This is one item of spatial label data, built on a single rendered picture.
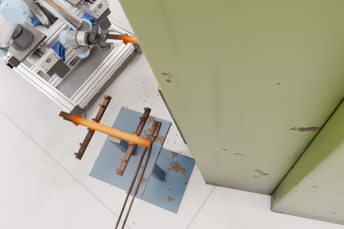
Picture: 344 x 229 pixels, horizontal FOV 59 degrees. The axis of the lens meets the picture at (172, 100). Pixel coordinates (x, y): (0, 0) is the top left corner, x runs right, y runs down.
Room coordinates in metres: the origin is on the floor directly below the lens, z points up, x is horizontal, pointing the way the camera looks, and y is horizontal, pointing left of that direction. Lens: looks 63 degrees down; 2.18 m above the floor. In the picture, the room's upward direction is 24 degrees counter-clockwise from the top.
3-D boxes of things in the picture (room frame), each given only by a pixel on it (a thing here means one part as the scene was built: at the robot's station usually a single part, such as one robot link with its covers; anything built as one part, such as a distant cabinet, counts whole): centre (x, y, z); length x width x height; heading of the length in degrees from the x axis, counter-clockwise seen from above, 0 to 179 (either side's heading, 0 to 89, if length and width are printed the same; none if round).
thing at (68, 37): (1.21, 0.36, 0.98); 0.11 x 0.08 x 0.09; 57
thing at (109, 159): (0.59, 0.29, 0.73); 0.40 x 0.30 x 0.02; 137
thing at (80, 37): (1.16, 0.29, 0.99); 0.08 x 0.05 x 0.08; 147
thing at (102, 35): (1.12, 0.22, 0.98); 0.12 x 0.08 x 0.09; 57
